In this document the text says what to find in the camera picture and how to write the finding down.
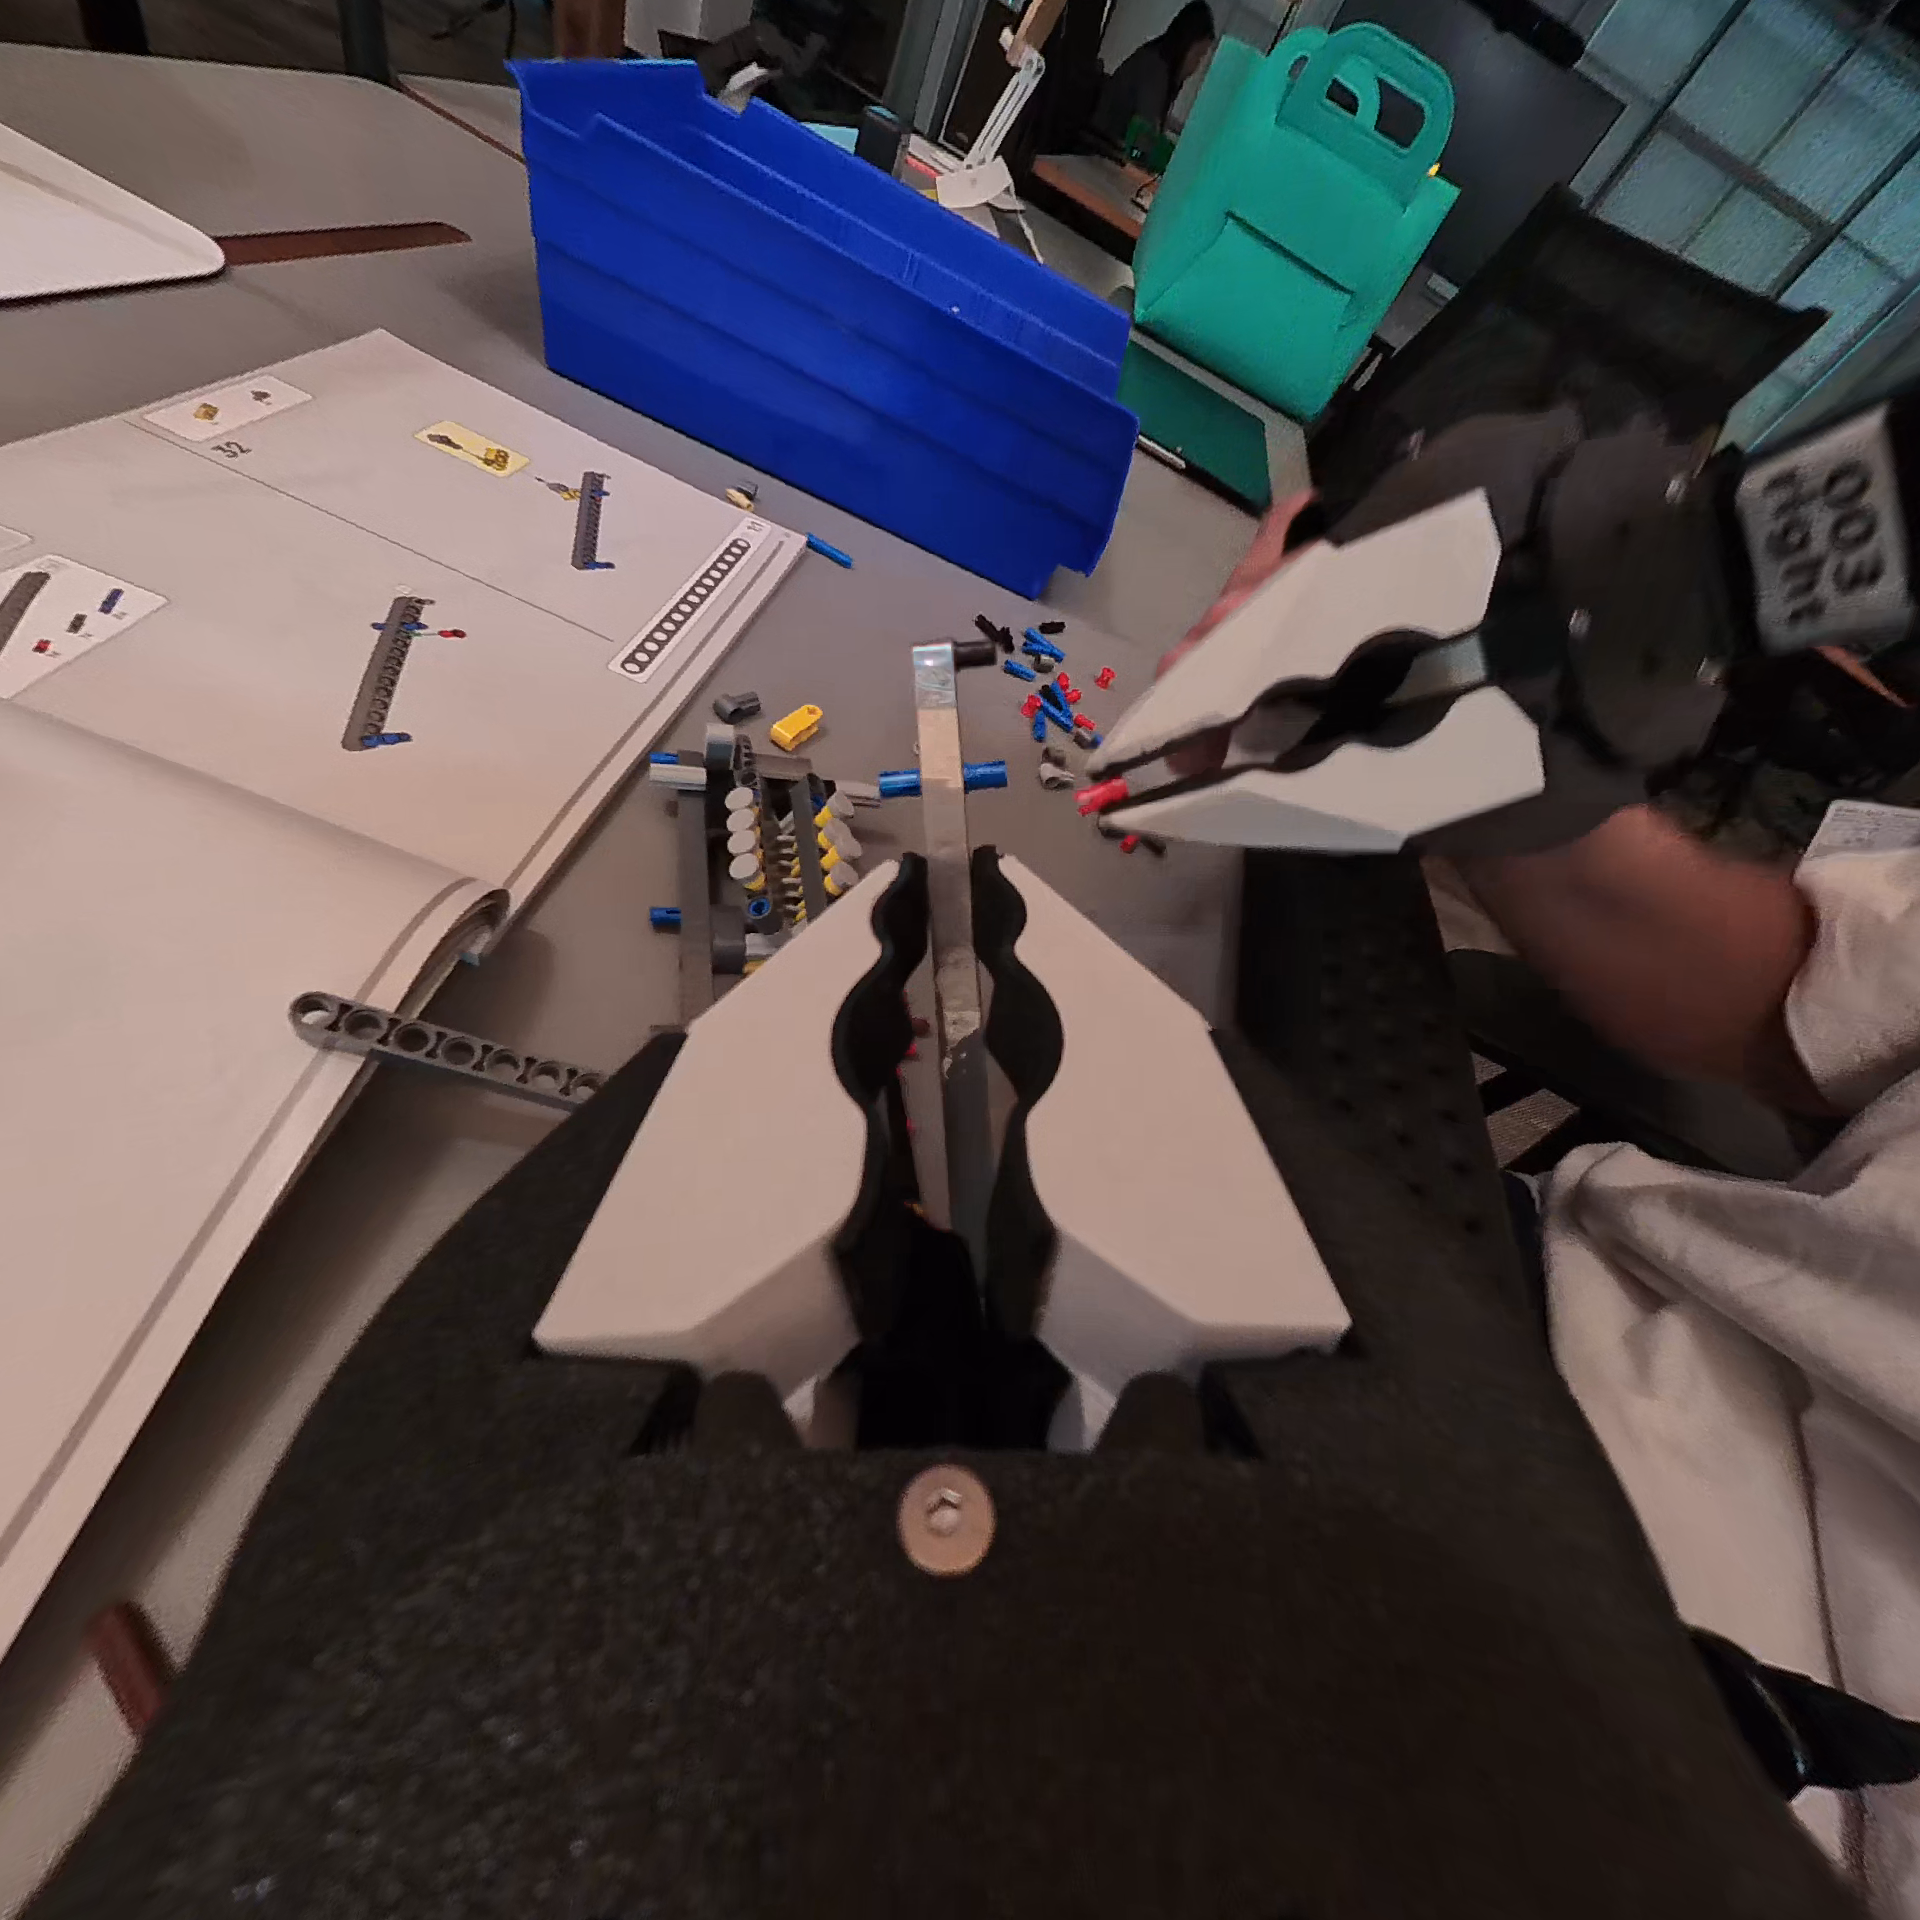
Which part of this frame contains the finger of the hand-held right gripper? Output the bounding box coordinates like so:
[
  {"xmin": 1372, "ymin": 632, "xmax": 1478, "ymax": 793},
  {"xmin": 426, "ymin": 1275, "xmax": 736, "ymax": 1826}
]
[
  {"xmin": 1101, "ymin": 487, "xmax": 1504, "ymax": 768},
  {"xmin": 1101, "ymin": 694, "xmax": 1552, "ymax": 858}
]

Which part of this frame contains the blue storage bin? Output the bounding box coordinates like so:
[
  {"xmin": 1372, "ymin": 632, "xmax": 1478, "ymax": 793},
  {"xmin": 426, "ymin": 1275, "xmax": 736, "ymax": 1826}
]
[{"xmin": 505, "ymin": 57, "xmax": 1142, "ymax": 605}]

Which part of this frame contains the person's right forearm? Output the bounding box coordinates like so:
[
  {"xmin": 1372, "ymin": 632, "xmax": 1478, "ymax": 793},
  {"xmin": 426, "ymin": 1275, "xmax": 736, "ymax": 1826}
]
[{"xmin": 1463, "ymin": 807, "xmax": 1828, "ymax": 1113}]

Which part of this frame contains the white book stand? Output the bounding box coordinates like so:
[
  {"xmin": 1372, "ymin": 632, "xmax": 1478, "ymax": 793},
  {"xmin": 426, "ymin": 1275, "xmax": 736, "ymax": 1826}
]
[{"xmin": 0, "ymin": 118, "xmax": 222, "ymax": 303}]

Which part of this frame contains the open lego instruction booklet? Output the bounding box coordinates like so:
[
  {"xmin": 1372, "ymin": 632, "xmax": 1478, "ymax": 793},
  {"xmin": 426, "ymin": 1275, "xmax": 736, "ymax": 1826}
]
[{"xmin": 0, "ymin": 329, "xmax": 809, "ymax": 1661}]

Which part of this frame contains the brown lego axle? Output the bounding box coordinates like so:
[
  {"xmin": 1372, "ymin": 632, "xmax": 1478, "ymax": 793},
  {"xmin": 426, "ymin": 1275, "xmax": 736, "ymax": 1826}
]
[{"xmin": 93, "ymin": 1603, "xmax": 181, "ymax": 1742}]

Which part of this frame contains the person's right hand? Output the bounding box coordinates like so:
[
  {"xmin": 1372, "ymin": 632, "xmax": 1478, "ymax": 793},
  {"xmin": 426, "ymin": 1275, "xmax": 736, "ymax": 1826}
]
[{"xmin": 1163, "ymin": 494, "xmax": 1325, "ymax": 679}]

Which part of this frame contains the black mesh office chair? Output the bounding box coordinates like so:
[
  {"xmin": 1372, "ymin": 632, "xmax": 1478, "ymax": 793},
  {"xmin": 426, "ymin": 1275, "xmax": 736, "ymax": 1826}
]
[{"xmin": 1352, "ymin": 188, "xmax": 1828, "ymax": 507}]

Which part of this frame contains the grey lego car chassis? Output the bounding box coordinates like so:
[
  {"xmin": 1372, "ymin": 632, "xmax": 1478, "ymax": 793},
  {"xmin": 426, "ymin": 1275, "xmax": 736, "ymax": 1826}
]
[{"xmin": 652, "ymin": 724, "xmax": 890, "ymax": 1021}]

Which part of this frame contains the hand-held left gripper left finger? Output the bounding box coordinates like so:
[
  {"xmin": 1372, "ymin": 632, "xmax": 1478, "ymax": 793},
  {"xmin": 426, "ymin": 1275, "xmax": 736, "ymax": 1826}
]
[{"xmin": 534, "ymin": 858, "xmax": 930, "ymax": 1455}]

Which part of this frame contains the pile of small lego pins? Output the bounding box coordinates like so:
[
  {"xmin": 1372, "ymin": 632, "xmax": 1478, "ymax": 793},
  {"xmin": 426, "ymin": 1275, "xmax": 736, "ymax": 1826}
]
[{"xmin": 972, "ymin": 609, "xmax": 1172, "ymax": 863}]

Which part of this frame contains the long dark grey lego beam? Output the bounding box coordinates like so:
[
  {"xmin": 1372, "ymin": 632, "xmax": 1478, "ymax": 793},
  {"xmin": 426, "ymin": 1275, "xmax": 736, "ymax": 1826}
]
[
  {"xmin": 289, "ymin": 988, "xmax": 602, "ymax": 1113},
  {"xmin": 906, "ymin": 636, "xmax": 1007, "ymax": 1245}
]

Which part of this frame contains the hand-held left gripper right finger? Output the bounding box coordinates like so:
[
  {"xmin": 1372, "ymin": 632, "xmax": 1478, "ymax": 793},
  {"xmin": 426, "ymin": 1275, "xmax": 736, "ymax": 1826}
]
[{"xmin": 972, "ymin": 846, "xmax": 1352, "ymax": 1455}]

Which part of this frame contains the teal felt bag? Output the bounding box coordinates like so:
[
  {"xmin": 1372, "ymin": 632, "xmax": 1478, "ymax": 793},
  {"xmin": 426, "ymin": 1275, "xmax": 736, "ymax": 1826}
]
[{"xmin": 1125, "ymin": 25, "xmax": 1463, "ymax": 507}]

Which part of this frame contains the black lanyard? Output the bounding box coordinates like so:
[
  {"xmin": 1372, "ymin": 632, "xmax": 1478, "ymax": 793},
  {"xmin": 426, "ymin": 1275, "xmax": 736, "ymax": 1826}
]
[{"xmin": 1695, "ymin": 1626, "xmax": 1920, "ymax": 1799}]

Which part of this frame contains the curved wooden desk lamp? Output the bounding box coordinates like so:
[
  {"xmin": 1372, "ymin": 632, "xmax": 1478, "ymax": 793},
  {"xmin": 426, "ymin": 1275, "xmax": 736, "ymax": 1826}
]
[{"xmin": 937, "ymin": 0, "xmax": 1071, "ymax": 213}]

